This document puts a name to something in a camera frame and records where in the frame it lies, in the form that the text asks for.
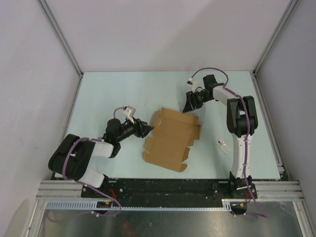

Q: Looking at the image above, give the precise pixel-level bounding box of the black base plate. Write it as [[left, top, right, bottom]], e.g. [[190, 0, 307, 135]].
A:
[[81, 178, 257, 199]]

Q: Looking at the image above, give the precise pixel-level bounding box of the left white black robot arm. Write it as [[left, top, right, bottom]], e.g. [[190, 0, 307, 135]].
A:
[[48, 118, 154, 198]]

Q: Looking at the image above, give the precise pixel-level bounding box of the grey slotted cable duct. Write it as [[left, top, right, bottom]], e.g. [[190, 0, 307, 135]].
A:
[[45, 200, 231, 211]]

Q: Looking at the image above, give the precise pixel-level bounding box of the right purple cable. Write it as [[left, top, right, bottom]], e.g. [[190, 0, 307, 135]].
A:
[[191, 68, 250, 178]]

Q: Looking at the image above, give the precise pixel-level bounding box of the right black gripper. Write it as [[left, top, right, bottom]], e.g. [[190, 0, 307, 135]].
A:
[[183, 90, 212, 114]]

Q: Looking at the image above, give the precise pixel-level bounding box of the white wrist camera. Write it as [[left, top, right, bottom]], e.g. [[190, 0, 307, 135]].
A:
[[123, 106, 136, 124], [187, 78, 198, 93]]

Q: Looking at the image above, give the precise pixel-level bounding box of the right aluminium frame post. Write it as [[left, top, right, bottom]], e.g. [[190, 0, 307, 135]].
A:
[[252, 0, 300, 75]]

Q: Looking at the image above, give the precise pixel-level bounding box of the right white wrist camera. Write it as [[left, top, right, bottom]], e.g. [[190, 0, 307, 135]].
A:
[[187, 78, 198, 93]]

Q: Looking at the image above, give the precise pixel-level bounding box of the brown cardboard box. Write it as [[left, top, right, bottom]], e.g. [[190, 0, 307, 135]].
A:
[[143, 108, 202, 172]]

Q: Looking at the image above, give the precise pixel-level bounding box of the left aluminium frame post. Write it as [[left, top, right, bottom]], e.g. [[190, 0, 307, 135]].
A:
[[36, 0, 83, 76]]

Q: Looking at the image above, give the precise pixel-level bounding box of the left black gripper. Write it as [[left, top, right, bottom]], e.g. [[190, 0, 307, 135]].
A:
[[116, 116, 154, 142]]

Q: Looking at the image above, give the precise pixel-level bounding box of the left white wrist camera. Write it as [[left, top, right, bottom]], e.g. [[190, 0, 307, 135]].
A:
[[123, 106, 136, 124]]

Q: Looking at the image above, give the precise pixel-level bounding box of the aluminium frame post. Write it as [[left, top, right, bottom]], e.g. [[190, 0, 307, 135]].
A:
[[252, 0, 300, 75], [36, 0, 83, 76]]

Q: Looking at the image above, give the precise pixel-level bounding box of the aluminium rail beam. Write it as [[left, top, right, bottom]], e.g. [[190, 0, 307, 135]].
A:
[[36, 180, 305, 201]]

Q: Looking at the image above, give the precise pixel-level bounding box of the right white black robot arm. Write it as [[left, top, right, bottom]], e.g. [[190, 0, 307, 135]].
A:
[[182, 75, 258, 199]]

